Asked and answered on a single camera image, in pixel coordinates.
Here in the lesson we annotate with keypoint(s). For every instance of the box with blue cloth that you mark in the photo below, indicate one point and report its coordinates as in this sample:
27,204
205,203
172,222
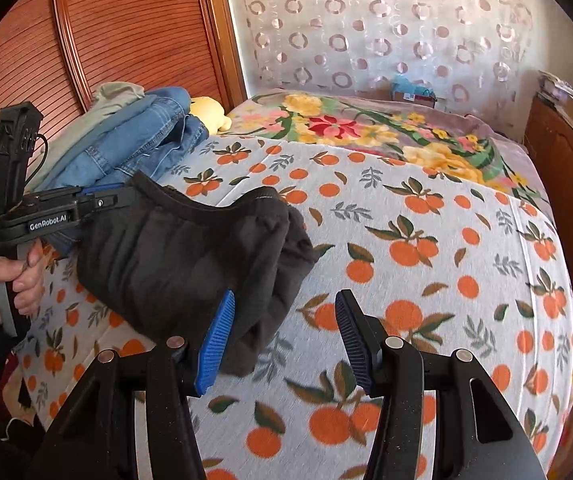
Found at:
403,90

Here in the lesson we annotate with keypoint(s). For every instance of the yellow plush toy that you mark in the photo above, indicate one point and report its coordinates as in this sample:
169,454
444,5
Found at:
211,113

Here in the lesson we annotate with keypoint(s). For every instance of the floral pink blanket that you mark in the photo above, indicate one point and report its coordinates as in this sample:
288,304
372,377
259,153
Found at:
454,146

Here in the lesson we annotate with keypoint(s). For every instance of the olive green folded pants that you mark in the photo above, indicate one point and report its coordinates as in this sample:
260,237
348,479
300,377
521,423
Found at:
107,99

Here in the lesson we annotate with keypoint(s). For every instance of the orange fruit print bedsheet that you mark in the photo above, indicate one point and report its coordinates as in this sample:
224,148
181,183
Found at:
444,264

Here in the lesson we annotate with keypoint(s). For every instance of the person's left hand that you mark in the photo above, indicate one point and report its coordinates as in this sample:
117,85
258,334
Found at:
26,278

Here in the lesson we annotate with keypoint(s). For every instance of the blue folded jeans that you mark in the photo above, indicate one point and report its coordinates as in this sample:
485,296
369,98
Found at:
151,135

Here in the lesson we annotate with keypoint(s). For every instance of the circle pattern sheer curtain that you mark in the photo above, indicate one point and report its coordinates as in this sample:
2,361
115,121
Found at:
469,53

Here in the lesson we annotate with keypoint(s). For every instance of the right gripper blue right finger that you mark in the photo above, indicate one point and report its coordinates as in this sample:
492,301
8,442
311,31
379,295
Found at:
362,336

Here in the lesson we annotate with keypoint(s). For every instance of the stack of books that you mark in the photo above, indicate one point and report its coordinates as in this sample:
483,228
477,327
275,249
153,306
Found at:
553,88

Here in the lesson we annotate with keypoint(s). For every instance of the black pants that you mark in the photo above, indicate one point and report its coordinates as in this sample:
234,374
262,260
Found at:
164,263

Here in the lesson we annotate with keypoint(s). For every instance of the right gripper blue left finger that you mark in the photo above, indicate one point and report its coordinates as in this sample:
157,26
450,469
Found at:
214,344

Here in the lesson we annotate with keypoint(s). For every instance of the wooden louvered wardrobe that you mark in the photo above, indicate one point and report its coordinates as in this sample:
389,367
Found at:
55,53

